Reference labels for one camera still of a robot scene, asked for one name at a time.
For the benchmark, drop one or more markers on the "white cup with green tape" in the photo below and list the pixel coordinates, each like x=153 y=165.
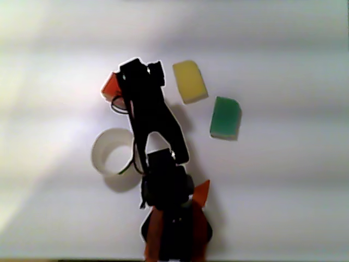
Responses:
x=98 y=152

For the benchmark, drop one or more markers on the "green and white sponge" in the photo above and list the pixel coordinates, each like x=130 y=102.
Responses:
x=225 y=117

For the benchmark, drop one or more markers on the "orange tape strip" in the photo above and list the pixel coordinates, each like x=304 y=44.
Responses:
x=202 y=192

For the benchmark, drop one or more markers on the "yellow and white sponge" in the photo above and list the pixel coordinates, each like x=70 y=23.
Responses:
x=191 y=82

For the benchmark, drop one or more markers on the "red and white sponge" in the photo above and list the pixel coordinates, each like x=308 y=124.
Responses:
x=110 y=86

